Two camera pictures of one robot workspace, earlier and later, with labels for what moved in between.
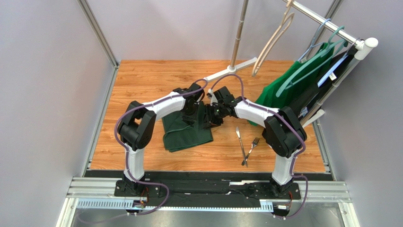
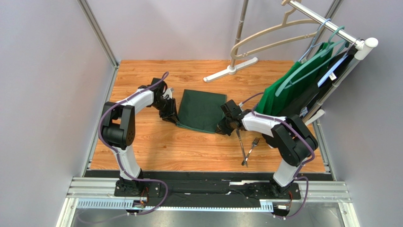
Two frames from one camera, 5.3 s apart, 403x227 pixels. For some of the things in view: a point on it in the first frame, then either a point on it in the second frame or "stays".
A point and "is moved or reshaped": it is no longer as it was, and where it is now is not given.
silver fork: [253, 144] stays
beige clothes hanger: [255, 68] -> [291, 9]
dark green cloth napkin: [179, 135] is moved or reshaped
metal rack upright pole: [239, 33] stays
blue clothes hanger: [312, 45] stays
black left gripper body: [190, 116] -> [166, 107]
